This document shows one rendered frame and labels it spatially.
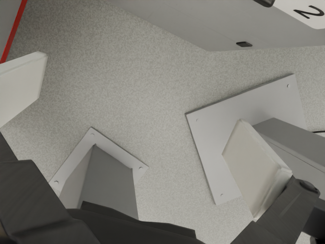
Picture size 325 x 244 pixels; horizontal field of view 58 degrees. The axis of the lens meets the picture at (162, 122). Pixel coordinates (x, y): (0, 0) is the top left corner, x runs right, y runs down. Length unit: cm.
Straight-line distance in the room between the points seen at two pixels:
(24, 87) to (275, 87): 123
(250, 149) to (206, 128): 108
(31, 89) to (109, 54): 102
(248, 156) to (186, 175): 117
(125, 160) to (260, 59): 72
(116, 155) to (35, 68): 108
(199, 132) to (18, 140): 74
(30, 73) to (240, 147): 13
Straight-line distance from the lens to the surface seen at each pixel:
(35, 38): 124
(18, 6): 110
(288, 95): 138
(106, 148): 124
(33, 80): 18
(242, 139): 19
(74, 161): 127
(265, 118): 134
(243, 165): 18
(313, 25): 45
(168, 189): 135
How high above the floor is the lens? 120
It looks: 75 degrees down
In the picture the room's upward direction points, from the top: 145 degrees clockwise
